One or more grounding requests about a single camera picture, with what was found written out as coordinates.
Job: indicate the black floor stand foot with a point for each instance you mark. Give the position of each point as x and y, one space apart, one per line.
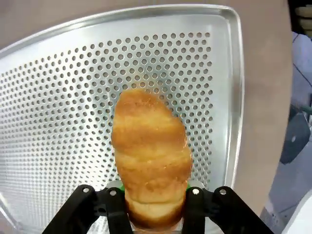
296 139

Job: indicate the golden striped bread roll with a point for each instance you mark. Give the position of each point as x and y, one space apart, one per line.
148 146

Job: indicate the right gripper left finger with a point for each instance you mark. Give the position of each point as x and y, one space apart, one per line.
83 195

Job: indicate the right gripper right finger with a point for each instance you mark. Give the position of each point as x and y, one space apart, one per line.
224 197

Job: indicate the perforated metal baking tray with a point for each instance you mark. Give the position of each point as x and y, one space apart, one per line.
61 109

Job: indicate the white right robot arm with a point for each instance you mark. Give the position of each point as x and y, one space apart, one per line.
301 217

